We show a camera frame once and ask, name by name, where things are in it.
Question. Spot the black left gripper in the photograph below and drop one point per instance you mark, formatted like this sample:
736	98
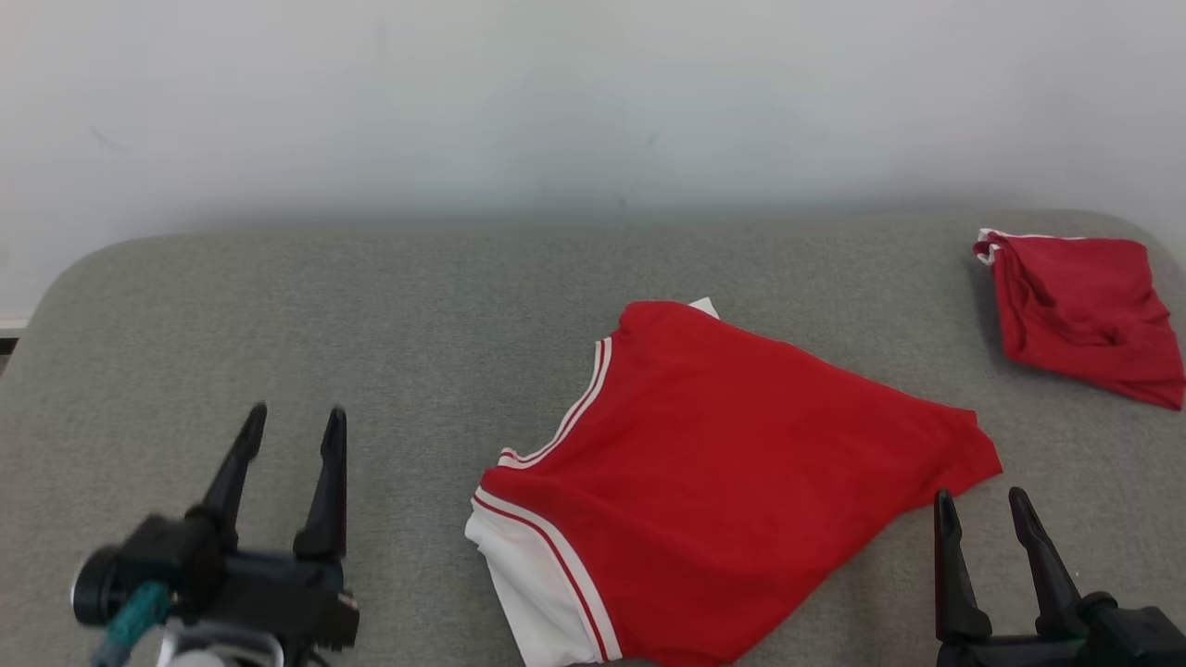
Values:
278	597

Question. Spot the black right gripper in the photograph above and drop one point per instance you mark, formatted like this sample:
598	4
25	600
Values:
1010	653

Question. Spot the red shorts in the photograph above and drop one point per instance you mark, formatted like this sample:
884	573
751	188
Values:
1084	306

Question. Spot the red and white basketball jersey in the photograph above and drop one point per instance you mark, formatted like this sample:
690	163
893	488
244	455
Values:
723	482

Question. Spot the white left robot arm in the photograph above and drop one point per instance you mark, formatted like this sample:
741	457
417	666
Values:
199	660

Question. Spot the white and black baseboard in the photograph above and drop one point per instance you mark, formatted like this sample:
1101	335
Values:
9	335

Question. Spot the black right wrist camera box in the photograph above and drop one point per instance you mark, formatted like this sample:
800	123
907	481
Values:
1135	639

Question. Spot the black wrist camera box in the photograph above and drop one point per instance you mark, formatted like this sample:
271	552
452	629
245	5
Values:
139	556
1135	639

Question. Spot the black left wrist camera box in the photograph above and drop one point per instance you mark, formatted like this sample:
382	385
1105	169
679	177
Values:
139	556

